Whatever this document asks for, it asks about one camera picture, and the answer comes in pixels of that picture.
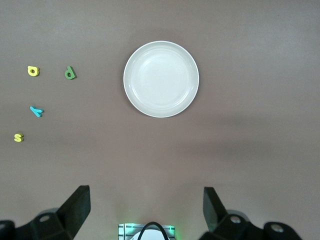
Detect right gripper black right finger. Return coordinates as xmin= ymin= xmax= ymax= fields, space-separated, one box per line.
xmin=199 ymin=186 xmax=305 ymax=240

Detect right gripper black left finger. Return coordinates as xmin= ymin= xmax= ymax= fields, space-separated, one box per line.
xmin=0 ymin=184 xmax=91 ymax=240

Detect teal foam letter y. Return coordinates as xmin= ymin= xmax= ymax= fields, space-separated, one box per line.
xmin=29 ymin=106 xmax=45 ymax=118

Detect green foam letter p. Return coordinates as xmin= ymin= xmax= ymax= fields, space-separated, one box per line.
xmin=64 ymin=65 xmax=77 ymax=80

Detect yellow foam letter a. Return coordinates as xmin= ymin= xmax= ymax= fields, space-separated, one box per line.
xmin=27 ymin=65 xmax=40 ymax=77

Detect brown table cover sheet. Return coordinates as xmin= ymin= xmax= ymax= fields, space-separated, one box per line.
xmin=0 ymin=0 xmax=320 ymax=240

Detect beige brown plate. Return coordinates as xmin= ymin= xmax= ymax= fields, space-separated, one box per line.
xmin=122 ymin=40 xmax=200 ymax=119

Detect right arm silver base plate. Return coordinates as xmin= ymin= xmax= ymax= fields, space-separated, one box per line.
xmin=117 ymin=223 xmax=176 ymax=240

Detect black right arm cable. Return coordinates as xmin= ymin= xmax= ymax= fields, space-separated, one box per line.
xmin=137 ymin=221 xmax=171 ymax=240

